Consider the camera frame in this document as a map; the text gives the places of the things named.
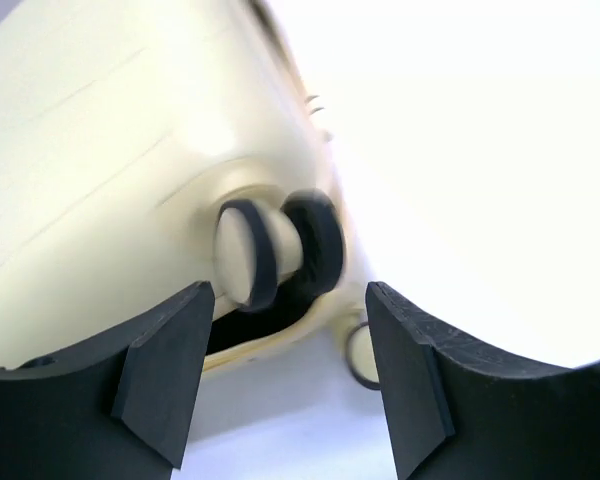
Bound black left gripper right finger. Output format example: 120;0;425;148
366;282;600;479

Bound pale yellow hard-shell suitcase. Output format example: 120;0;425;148
0;1;379;389

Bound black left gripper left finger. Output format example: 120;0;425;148
0;282;214;479

